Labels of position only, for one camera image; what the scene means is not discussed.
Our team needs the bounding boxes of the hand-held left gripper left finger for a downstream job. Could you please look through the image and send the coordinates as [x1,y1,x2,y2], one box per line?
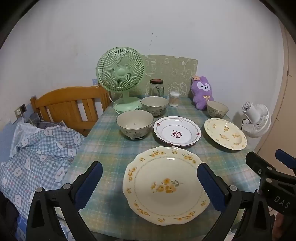
[25,161,103,241]

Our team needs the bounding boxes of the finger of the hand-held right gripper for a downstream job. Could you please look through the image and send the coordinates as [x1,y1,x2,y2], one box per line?
[245,151,286,186]
[275,149,296,177]

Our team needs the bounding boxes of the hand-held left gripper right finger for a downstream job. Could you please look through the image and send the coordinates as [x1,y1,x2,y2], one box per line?
[196,163,275,241]

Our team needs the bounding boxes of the small yellow floral plate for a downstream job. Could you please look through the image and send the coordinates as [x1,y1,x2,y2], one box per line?
[204,118,248,151]

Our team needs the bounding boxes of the large yellow floral plate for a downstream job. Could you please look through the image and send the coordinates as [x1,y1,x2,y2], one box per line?
[122,146,211,226]

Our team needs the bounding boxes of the red patterned white plate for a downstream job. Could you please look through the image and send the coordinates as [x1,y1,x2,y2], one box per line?
[153,116,202,147]

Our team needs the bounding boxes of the grey floral ceramic bowl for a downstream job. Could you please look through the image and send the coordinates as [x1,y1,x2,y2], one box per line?
[140,96,169,117]
[206,101,229,119]
[116,110,154,140]

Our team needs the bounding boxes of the plaid tablecloth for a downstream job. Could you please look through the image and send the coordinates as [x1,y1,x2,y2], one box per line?
[62,96,262,241]

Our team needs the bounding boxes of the beige door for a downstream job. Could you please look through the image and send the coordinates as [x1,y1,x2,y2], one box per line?
[255,23,296,160]

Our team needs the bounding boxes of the white clip fan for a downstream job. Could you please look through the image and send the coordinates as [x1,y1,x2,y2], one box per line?
[240,101,272,139]

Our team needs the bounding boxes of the blue checked bear blanket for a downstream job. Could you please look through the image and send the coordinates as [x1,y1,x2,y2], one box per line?
[0,120,86,241]

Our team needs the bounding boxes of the grey cloth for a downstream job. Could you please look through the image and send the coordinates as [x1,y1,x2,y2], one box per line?
[25,113,65,128]

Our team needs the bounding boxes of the wooden headboard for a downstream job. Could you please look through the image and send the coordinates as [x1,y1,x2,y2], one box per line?
[30,86,111,137]

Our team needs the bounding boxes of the purple plush toy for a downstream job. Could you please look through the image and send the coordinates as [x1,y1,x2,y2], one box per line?
[190,75,214,110]

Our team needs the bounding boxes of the cotton swab container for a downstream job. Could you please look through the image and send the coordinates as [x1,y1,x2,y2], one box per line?
[169,91,180,107]

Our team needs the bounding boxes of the glass jar with dark lid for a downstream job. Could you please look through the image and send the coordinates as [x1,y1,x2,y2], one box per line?
[149,79,164,97]

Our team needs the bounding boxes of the green desk fan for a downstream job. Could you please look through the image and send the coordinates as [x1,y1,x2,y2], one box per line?
[96,47,146,115]

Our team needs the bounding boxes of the green printed board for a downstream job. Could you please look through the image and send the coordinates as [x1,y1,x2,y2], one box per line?
[141,54,199,98]

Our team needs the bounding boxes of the white fan power cable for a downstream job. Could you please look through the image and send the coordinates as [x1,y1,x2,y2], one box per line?
[109,92,121,104]

